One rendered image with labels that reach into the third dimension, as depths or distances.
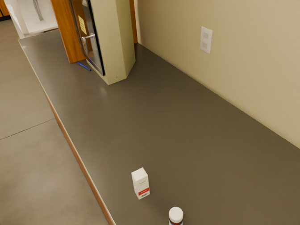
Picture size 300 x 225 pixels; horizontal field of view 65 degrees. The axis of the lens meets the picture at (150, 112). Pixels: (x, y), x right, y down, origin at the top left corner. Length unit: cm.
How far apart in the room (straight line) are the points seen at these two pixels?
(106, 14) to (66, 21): 40
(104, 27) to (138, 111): 42
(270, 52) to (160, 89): 53
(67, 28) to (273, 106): 115
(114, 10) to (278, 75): 74
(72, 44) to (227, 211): 122
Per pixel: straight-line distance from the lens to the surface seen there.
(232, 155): 94
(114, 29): 120
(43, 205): 208
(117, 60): 126
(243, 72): 110
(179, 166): 88
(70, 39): 155
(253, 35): 102
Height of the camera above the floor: 164
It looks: 40 degrees down
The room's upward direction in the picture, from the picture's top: 4 degrees counter-clockwise
